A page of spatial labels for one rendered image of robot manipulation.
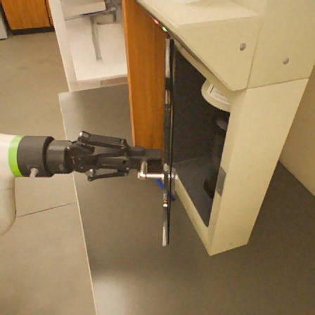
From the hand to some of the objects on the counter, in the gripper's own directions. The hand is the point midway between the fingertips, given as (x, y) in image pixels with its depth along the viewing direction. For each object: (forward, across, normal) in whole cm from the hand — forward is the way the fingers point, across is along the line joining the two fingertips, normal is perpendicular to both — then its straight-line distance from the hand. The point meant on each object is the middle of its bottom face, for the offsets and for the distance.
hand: (145, 157), depth 63 cm
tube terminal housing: (+22, -26, +11) cm, 36 cm away
